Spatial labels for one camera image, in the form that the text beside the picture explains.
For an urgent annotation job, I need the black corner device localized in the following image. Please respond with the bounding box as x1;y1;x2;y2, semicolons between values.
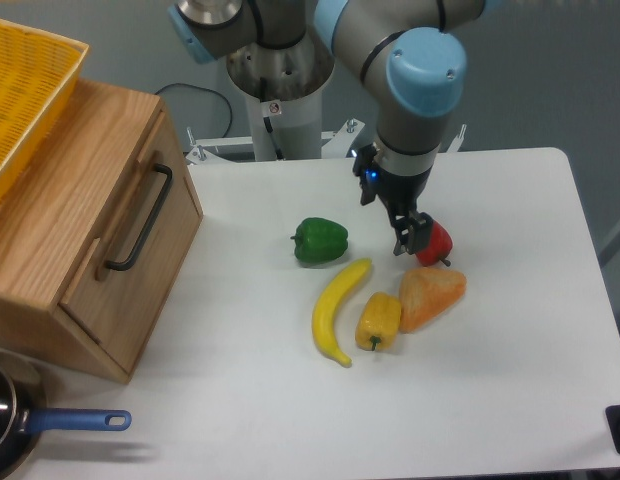
603;403;620;456

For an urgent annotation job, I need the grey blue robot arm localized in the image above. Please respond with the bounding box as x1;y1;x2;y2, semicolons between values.
168;1;492;254

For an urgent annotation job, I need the orange bread wedge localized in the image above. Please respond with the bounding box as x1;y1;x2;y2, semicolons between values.
399;267;467;333

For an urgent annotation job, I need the wooden top drawer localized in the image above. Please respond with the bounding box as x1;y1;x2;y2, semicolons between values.
60;112;203;375

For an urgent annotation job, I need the red bell pepper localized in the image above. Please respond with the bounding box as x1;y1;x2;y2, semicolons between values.
416;222;454;267

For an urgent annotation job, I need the yellow banana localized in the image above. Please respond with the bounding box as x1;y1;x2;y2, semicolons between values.
311;258;372;368

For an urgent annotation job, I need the yellow bell pepper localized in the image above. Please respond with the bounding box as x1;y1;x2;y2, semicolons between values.
355;292;402;351

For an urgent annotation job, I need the black cable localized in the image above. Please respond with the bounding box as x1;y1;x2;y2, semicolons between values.
153;81;234;140

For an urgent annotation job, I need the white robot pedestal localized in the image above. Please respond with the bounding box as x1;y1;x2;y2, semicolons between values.
184;39;469;166

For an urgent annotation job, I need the green bell pepper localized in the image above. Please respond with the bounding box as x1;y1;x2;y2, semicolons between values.
290;217;349;264

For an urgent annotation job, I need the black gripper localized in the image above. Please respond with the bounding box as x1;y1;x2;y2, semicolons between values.
353;144;434;256

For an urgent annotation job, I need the blue handled frying pan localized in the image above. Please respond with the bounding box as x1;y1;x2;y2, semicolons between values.
0;364;132;479

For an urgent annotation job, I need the yellow plastic basket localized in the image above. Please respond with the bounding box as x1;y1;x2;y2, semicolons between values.
0;19;89;204

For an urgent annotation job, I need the wooden drawer cabinet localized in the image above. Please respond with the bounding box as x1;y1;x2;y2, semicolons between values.
0;78;205;385

